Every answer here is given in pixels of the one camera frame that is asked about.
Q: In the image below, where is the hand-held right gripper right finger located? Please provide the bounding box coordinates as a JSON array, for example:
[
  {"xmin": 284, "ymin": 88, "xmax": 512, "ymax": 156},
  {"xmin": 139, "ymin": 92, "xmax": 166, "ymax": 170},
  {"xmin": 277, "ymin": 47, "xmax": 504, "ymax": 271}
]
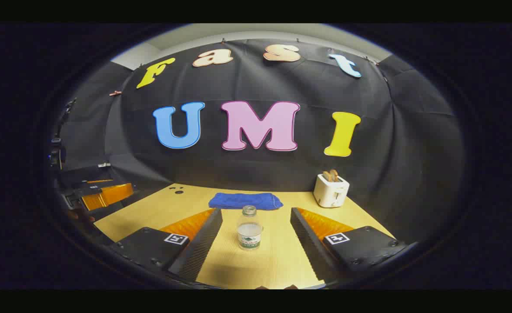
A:
[{"xmin": 290, "ymin": 207, "xmax": 408, "ymax": 283}]

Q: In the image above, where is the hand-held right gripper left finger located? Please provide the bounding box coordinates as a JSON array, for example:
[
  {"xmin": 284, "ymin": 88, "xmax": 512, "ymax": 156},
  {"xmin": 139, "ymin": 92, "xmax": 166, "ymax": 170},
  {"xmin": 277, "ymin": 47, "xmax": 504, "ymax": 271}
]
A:
[{"xmin": 110, "ymin": 208, "xmax": 224, "ymax": 283}]

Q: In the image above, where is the clear plastic water bottle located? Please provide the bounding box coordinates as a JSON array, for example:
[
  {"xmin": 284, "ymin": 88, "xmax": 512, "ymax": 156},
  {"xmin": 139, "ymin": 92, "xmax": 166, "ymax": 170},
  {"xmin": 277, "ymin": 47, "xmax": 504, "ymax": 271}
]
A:
[{"xmin": 237, "ymin": 205, "xmax": 264, "ymax": 250}]

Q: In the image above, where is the white toaster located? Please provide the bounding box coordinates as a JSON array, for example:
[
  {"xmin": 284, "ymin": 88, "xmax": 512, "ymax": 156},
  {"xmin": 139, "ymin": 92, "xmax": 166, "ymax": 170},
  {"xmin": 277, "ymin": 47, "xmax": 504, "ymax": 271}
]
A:
[{"xmin": 313, "ymin": 173, "xmax": 350, "ymax": 208}]

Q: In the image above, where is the blue towel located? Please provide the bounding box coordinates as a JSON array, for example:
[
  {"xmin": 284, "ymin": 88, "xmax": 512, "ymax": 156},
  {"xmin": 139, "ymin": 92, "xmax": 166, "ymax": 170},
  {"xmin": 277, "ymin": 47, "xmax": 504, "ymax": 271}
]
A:
[{"xmin": 208, "ymin": 193, "xmax": 284, "ymax": 211}]

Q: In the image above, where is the black backdrop cloth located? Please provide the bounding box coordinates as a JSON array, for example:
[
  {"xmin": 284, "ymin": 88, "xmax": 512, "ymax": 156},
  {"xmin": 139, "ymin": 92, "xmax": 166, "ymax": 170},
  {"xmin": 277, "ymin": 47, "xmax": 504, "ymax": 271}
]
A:
[{"xmin": 51, "ymin": 38, "xmax": 465, "ymax": 244}]

